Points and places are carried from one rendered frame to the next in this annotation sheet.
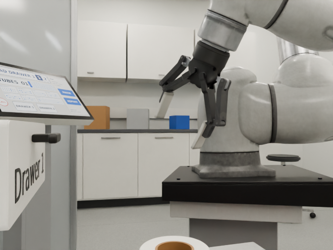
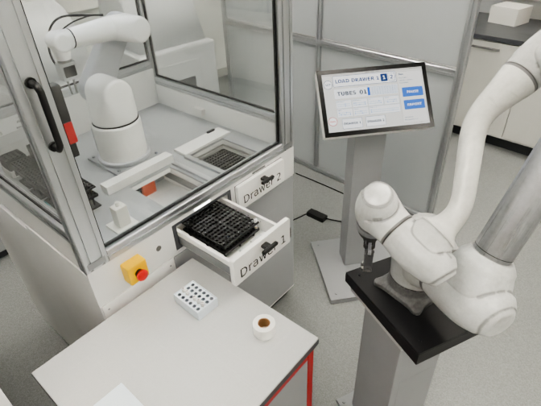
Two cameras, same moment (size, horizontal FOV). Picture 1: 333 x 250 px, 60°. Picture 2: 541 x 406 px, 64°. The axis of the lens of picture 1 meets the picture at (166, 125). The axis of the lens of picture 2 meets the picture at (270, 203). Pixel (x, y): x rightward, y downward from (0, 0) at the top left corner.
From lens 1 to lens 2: 1.22 m
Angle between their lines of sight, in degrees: 65
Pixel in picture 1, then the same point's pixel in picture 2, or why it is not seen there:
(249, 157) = (406, 292)
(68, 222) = (429, 185)
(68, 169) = (440, 135)
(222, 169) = (387, 287)
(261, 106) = not seen: hidden behind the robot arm
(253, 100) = not seen: hidden behind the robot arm
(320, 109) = (443, 304)
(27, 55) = not seen: outside the picture
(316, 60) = (471, 267)
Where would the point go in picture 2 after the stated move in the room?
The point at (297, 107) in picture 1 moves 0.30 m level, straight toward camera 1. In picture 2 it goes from (431, 290) to (325, 306)
